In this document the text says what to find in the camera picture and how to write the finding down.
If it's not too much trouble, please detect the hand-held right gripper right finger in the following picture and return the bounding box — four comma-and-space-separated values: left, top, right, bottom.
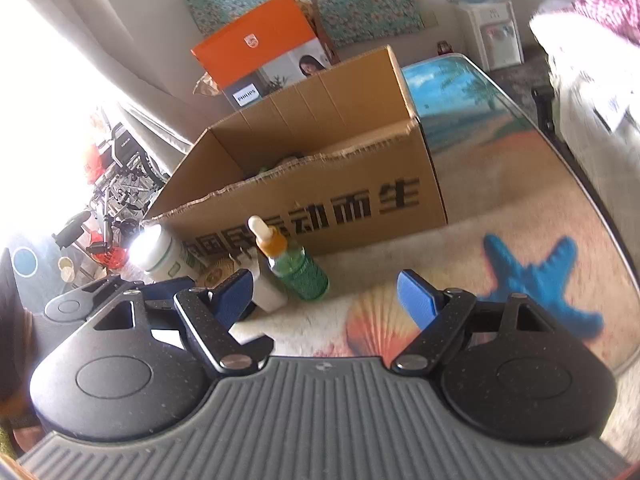
390, 269, 556, 376

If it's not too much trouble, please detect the clear plastic bag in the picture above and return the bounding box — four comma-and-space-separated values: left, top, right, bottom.
192, 72, 222, 97

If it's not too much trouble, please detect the orange appliance box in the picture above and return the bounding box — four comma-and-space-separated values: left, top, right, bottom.
190, 0, 342, 109

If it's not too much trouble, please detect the black metal frame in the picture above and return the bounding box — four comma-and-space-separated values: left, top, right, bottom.
531, 87, 557, 134

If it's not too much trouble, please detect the green dropper bottle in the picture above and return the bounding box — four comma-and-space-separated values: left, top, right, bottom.
248, 215, 330, 302

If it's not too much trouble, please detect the pink patterned cloth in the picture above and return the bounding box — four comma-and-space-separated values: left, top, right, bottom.
572, 0, 640, 44

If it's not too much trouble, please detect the beige curtain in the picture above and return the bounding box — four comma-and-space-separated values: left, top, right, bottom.
0, 0, 207, 161

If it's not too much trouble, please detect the gold lid cosmetic jar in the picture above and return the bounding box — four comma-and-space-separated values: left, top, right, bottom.
197, 255, 251, 292

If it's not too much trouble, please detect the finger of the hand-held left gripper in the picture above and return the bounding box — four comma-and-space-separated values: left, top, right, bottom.
44, 274, 146, 322

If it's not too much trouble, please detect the brown cardboard box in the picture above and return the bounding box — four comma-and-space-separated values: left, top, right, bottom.
142, 45, 448, 257

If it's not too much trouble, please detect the small white pump bottle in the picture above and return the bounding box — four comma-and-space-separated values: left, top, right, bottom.
240, 252, 289, 314

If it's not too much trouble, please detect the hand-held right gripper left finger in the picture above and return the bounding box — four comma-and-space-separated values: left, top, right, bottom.
90, 268, 276, 378

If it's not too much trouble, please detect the white supplement bottle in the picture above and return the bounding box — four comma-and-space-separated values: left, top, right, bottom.
129, 224, 201, 284

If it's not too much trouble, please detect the white plastic bag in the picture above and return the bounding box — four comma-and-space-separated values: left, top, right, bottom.
529, 7, 640, 213

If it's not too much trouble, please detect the white water dispenser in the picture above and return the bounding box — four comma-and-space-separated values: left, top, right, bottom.
457, 0, 524, 72

